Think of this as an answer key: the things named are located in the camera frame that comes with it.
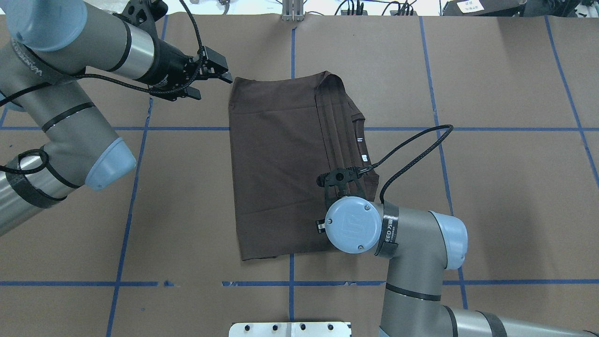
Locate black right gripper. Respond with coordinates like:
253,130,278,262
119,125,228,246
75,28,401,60
316,219,327,233

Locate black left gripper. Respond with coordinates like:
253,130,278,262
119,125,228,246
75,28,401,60
148,40,233,100

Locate dark brown t-shirt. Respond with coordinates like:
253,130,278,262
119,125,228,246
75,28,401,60
229,71,371,262

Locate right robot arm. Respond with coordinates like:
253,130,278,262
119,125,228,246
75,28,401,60
316,196,598,337

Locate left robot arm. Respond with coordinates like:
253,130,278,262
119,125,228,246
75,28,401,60
0,0,233,234

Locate black box with white label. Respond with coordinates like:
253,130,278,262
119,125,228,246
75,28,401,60
441,0,521,17

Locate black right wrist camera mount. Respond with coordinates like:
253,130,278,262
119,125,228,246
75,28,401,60
316,166,372,209

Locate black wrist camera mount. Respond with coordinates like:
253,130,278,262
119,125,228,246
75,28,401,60
120,0,168,38
316,166,372,209

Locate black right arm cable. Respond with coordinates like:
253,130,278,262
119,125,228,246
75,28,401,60
358,125,454,203

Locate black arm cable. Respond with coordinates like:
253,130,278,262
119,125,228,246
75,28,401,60
358,125,454,203
0,0,206,175

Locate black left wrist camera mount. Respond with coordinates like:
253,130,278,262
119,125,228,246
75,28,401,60
120,0,168,38

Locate aluminium frame post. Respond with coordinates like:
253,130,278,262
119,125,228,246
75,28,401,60
279,0,305,22

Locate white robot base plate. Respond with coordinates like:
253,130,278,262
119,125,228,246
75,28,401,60
228,321,352,337

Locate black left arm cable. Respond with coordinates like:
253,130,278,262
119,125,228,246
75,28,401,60
0,0,206,175

